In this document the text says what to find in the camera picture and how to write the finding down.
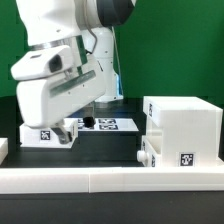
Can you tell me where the white marker tag plate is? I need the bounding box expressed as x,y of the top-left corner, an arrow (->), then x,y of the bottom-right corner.
78,118 -> 138,132

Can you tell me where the white front drawer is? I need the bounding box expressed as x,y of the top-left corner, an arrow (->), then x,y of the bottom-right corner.
137,135 -> 161,167

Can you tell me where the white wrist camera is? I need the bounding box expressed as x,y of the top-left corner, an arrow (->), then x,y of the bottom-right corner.
11,45 -> 74,81

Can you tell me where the white right fence wall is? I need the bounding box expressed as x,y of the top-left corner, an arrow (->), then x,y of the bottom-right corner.
216,158 -> 224,168

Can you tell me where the white drawer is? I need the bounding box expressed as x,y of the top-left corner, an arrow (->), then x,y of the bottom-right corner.
137,135 -> 161,167
19,118 -> 78,148

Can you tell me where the white drawer cabinet box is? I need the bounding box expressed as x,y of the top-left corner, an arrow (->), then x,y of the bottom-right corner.
143,96 -> 223,168

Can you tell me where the white fence wall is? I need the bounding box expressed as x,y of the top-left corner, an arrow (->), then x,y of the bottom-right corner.
216,158 -> 224,168
0,166 -> 224,194
0,138 -> 8,165

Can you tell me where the white thin cable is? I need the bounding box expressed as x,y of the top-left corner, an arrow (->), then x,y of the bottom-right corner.
111,26 -> 124,98

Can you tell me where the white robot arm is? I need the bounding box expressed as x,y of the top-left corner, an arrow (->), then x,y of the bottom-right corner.
11,0 -> 136,144

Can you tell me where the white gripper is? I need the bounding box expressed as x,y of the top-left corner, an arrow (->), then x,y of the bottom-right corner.
17,55 -> 106,145

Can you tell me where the white front fence wall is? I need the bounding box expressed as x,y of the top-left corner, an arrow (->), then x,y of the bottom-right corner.
0,166 -> 224,194

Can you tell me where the white left fence wall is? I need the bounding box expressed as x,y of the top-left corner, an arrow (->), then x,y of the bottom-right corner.
0,138 -> 8,165

